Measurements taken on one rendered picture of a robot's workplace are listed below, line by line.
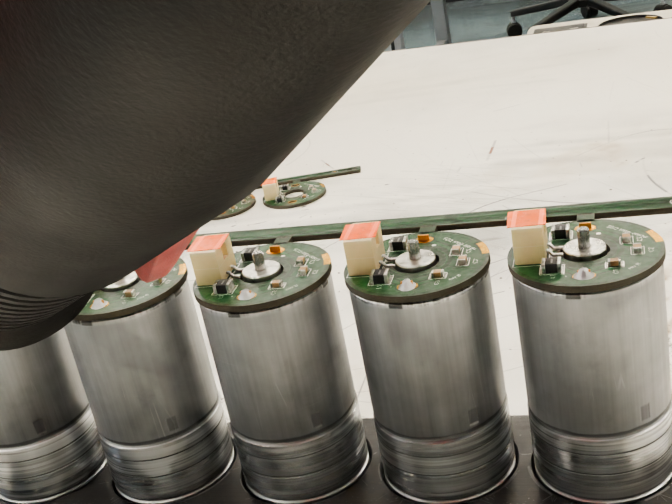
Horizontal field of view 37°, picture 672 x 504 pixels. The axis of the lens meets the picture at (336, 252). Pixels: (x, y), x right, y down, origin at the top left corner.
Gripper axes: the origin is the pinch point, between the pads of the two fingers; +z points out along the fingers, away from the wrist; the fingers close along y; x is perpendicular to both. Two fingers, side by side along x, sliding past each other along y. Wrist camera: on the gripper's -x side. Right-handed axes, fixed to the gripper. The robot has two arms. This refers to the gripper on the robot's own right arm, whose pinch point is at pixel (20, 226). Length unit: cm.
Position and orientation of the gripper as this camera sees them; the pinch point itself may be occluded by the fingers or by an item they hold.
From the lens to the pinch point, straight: 10.9
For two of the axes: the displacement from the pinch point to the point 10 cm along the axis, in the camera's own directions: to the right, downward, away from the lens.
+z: -1.0, 6.7, 7.3
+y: -8.3, 3.4, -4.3
